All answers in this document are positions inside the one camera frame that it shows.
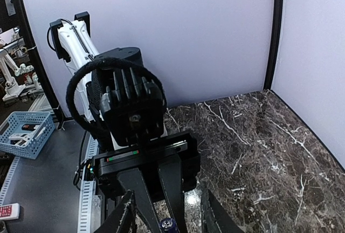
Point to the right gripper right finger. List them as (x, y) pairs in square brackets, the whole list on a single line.
[(213, 216)]

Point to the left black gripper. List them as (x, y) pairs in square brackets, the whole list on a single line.
[(137, 168)]

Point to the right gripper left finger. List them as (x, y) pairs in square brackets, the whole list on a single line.
[(122, 218)]

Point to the blue battery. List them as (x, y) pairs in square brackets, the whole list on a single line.
[(168, 225)]

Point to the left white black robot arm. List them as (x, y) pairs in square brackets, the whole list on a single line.
[(71, 40)]

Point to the white red spare remote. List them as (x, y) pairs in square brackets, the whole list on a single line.
[(9, 212)]

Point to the blue plastic basket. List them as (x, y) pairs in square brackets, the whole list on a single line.
[(24, 134)]

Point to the white slotted cable duct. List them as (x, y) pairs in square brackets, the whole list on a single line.
[(44, 190)]

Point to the left black frame post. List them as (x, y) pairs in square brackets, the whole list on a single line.
[(274, 43)]

